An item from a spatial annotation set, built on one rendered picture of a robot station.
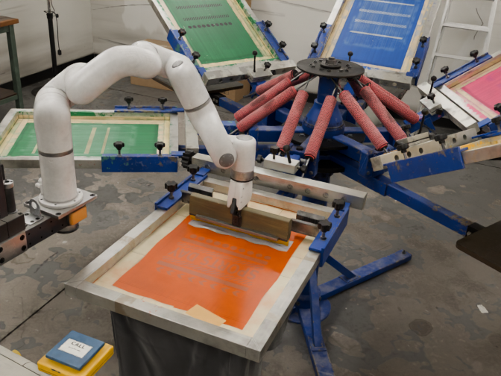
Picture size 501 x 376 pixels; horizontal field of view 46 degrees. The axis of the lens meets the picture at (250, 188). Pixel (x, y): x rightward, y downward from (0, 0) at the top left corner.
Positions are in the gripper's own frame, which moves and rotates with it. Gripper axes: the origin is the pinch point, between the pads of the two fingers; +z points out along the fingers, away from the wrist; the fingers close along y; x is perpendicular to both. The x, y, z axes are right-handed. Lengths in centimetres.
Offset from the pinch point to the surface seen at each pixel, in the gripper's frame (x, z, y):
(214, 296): 8.2, 5.9, 34.3
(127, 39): -329, 67, -421
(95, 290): -19, 3, 51
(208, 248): -4.4, 5.8, 13.4
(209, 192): -16.6, -0.5, -10.7
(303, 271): 27.9, 2.1, 15.7
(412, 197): 48, 8, -63
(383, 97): 24, -20, -96
